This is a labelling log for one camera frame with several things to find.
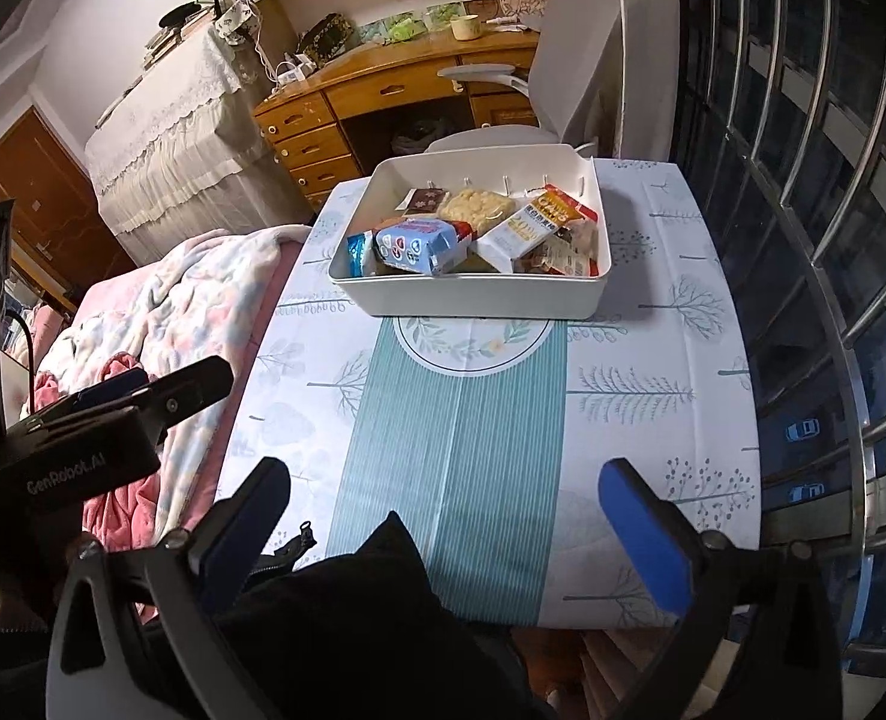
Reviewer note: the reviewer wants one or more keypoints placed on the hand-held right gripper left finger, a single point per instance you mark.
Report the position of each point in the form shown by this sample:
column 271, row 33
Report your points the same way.
column 248, row 517

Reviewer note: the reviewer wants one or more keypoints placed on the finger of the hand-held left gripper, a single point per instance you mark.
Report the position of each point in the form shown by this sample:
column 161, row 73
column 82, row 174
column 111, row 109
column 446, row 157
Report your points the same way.
column 105, row 388
column 180, row 394

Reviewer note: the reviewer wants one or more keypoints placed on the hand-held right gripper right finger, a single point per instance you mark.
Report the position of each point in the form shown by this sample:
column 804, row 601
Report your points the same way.
column 645, row 540

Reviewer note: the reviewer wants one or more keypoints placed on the blue foil candy packet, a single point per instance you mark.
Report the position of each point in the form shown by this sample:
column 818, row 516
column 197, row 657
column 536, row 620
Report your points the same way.
column 359, row 253

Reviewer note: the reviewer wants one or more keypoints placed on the light blue biscuit packet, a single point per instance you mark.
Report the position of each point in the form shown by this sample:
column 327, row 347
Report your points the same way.
column 416, row 247

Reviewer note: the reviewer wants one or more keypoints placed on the white plastic storage bin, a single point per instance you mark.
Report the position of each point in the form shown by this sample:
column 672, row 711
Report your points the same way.
column 488, row 296

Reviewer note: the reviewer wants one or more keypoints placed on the clear nut brittle packet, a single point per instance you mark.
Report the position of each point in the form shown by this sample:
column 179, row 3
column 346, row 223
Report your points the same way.
column 563, row 255

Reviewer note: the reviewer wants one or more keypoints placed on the dark red snack packet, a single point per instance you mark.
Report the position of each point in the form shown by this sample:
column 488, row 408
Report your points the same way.
column 420, row 201

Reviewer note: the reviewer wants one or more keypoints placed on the beige cracker packet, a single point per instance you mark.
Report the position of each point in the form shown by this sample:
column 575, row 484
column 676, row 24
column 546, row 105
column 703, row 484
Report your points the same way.
column 514, row 240

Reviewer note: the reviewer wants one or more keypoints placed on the white and orange snack packet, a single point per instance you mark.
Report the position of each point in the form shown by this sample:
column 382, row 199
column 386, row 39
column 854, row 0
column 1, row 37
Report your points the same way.
column 555, row 204

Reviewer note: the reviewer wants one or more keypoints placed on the clear puffed rice packet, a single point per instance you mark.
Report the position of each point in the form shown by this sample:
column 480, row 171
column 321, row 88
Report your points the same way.
column 476, row 210

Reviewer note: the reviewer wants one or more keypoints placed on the pink plush quilt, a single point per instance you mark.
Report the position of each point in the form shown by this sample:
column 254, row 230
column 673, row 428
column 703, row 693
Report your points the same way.
column 113, row 525

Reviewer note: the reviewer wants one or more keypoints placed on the floral fleece blanket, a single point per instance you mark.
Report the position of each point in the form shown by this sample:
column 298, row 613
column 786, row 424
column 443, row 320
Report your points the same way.
column 173, row 300

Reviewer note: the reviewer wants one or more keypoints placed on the pink bedsheet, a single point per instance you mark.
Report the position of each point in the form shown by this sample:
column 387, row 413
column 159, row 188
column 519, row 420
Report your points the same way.
column 263, row 307

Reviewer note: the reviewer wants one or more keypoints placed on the black jacket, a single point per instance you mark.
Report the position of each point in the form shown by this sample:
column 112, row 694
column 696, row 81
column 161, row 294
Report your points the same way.
column 368, row 630

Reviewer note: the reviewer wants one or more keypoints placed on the parked car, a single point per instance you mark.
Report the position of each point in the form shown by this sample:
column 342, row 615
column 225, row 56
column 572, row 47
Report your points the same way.
column 806, row 492
column 802, row 430

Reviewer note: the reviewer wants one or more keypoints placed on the brown wooden door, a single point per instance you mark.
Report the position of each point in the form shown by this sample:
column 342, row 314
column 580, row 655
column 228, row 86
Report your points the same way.
column 38, row 195

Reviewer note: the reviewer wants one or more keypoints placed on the white lace cover cloth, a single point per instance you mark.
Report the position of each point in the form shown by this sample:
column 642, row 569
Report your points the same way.
column 173, row 135

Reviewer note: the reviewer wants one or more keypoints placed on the white power strip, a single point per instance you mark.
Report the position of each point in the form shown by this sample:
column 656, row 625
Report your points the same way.
column 289, row 73

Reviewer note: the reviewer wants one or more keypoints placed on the plastic bag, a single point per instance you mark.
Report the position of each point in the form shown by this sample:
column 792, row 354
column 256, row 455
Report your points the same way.
column 413, row 139

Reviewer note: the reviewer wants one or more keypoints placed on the wooden desk with drawers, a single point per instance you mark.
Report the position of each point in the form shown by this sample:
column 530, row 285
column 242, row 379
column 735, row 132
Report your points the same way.
column 368, row 90

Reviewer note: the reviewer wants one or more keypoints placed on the dark floral box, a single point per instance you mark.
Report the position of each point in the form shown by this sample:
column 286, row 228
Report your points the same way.
column 323, row 37

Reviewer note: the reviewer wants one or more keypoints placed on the steel window guard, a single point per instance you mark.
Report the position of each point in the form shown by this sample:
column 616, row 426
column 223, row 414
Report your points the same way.
column 825, row 165

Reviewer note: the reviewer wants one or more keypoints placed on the cream mug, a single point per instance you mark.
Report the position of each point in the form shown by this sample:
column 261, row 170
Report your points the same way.
column 465, row 26

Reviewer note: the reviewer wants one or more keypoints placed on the grey office chair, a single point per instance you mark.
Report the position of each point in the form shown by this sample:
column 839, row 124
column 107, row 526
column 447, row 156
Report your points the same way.
column 570, row 60

